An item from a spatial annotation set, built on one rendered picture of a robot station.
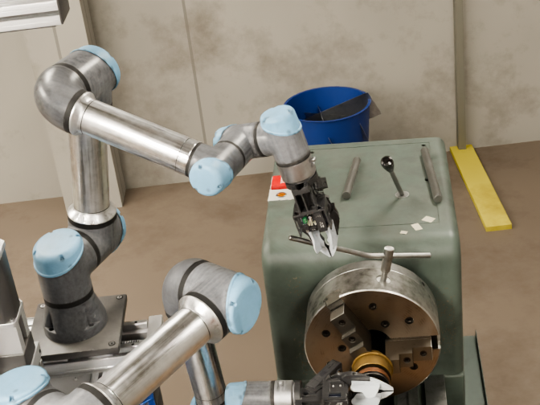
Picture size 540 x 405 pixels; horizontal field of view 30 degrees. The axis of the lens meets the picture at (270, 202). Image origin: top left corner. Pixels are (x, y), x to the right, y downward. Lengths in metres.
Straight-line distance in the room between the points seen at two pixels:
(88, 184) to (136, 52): 3.01
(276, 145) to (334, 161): 0.77
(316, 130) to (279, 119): 2.85
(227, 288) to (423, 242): 0.61
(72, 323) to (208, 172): 0.60
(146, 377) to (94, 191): 0.59
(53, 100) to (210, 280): 0.49
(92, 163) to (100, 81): 0.21
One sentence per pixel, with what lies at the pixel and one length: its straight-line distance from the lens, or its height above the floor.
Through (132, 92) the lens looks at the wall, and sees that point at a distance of 5.39.
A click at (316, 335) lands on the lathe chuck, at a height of 1.12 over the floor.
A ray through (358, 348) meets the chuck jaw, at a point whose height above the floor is 1.14.
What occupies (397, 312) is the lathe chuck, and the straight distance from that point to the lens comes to 2.31.
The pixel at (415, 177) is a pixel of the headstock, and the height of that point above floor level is 1.25.
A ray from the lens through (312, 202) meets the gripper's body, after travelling 2.10.
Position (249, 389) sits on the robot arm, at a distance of 2.23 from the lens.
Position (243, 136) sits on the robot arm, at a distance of 2.07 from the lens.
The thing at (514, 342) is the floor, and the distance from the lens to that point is 4.17.
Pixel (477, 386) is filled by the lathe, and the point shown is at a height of 0.54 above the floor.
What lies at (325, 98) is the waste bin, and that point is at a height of 0.47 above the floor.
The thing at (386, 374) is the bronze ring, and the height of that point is 1.10.
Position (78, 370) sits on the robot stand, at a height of 1.08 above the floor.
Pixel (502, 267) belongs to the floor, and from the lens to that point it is 4.62.
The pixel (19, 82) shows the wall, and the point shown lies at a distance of 5.46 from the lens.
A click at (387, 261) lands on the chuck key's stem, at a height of 1.29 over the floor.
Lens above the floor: 2.51
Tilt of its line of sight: 28 degrees down
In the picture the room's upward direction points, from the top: 7 degrees counter-clockwise
